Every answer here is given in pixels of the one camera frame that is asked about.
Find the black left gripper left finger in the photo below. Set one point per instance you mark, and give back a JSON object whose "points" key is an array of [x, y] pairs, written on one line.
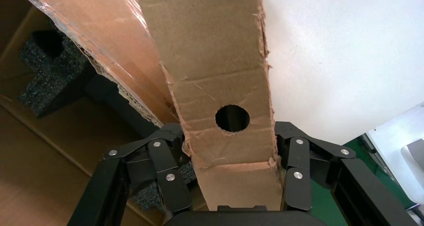
{"points": [[165, 161]]}

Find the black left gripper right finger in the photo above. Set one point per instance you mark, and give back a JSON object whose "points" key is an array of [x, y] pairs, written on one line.
{"points": [[298, 158]]}

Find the small cardboard box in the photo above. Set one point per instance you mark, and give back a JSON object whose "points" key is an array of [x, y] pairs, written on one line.
{"points": [[212, 52]]}

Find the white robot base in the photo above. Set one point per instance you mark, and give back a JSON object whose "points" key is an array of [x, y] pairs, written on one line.
{"points": [[397, 131]]}

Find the large open cardboard box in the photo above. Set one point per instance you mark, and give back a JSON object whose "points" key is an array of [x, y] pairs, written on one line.
{"points": [[109, 29]]}

